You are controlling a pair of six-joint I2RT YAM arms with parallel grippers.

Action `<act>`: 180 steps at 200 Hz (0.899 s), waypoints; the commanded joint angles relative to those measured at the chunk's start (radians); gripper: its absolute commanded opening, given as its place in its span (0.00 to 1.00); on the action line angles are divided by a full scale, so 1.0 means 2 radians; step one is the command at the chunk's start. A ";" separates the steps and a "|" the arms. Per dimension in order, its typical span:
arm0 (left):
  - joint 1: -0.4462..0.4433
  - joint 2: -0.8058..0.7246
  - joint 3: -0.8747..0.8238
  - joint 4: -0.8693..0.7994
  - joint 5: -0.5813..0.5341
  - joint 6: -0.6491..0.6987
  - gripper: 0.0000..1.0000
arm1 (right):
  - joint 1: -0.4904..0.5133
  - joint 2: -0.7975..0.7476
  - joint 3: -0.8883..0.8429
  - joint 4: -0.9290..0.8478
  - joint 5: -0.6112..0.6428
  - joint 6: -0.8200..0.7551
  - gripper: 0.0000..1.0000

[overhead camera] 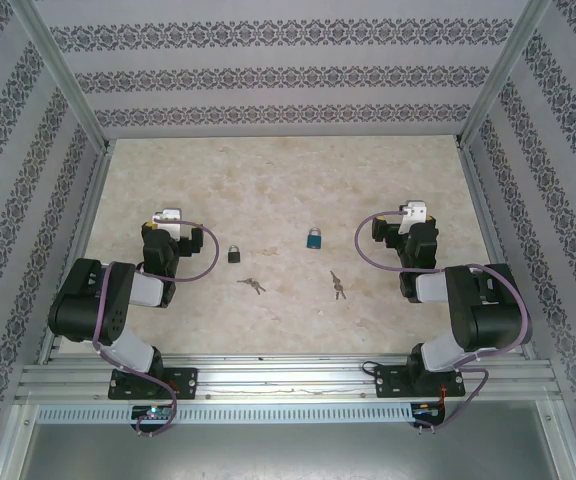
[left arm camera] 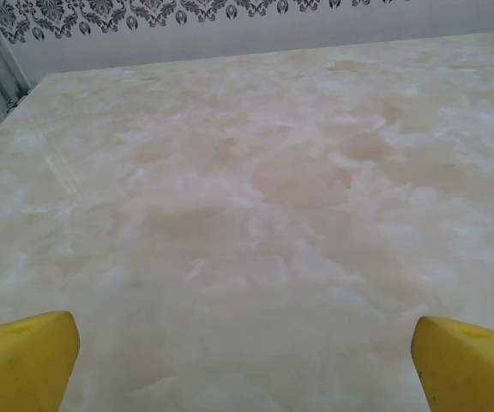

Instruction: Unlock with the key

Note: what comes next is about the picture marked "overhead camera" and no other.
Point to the small circuit board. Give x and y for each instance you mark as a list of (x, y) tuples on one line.
[(153, 411), (428, 409)]

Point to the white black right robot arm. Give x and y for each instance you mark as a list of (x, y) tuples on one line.
[(488, 320)]

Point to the small black padlock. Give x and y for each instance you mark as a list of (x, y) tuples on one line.
[(234, 255)]

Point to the small silver key bunch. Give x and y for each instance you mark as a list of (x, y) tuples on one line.
[(250, 284), (337, 286)]

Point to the aluminium side rail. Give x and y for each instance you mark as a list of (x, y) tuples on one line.
[(483, 200), (93, 200)]

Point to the small blue padlock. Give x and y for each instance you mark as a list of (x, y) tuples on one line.
[(313, 241)]

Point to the grey metal bottom panel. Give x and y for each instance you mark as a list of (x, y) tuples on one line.
[(288, 450)]

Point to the aluminium mounting rail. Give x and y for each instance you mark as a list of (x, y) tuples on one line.
[(288, 380)]

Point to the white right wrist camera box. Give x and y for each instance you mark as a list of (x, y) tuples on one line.
[(414, 212)]

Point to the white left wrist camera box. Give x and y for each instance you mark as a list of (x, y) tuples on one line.
[(168, 220)]

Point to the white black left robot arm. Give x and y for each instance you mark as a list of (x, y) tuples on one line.
[(88, 305)]

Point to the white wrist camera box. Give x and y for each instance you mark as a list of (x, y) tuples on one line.
[(414, 212), (168, 220)]

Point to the aluminium frame post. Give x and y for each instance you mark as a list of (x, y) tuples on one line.
[(503, 75), (64, 75)]

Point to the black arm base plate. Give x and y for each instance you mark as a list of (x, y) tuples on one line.
[(388, 382), (188, 382)]

